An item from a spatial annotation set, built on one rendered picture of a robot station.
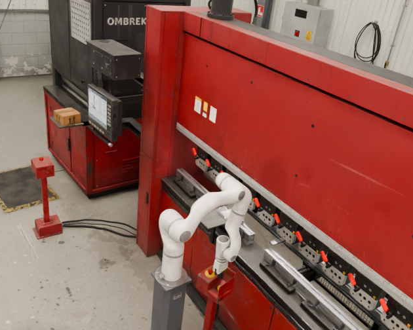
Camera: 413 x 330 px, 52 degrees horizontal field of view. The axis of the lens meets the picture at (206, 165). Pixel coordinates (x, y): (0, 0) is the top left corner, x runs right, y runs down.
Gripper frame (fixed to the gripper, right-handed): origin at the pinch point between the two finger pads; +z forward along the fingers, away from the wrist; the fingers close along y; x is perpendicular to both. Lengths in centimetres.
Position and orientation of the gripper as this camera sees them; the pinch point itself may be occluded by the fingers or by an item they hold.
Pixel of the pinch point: (219, 275)
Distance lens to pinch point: 289.3
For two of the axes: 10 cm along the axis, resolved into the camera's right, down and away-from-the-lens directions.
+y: -6.9, 3.4, -6.4
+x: 7.2, 3.9, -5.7
